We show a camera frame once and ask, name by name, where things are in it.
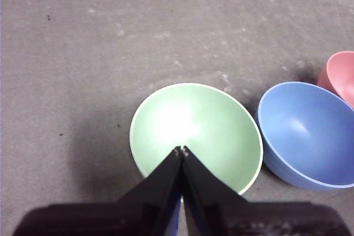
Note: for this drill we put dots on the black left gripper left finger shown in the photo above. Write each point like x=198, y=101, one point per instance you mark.
x=116, y=219

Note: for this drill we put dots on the red ribbed bowl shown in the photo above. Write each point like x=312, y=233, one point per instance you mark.
x=341, y=75

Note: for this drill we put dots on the green ribbed bowl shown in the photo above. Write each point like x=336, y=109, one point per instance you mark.
x=215, y=136

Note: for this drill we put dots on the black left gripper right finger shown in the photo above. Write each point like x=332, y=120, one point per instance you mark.
x=249, y=219

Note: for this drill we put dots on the blue ribbed bowl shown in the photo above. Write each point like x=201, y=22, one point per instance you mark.
x=307, y=133

